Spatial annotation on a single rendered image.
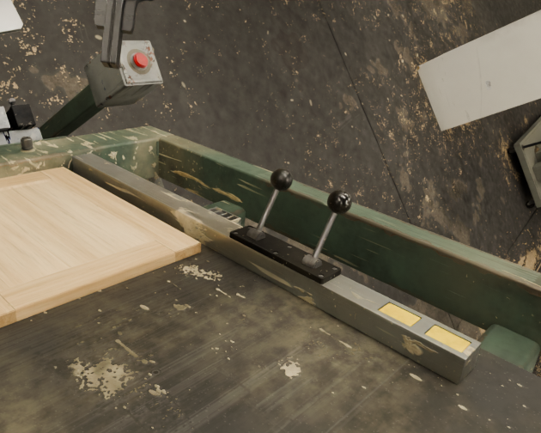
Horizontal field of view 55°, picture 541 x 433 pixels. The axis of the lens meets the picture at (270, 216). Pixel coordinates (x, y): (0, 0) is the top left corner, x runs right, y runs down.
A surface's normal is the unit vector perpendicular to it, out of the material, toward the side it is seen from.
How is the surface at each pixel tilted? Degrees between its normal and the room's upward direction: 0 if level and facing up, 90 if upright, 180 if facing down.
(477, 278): 90
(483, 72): 90
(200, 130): 0
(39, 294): 59
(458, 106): 90
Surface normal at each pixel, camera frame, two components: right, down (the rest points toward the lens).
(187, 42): 0.67, -0.18
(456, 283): -0.68, 0.24
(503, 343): 0.08, -0.91
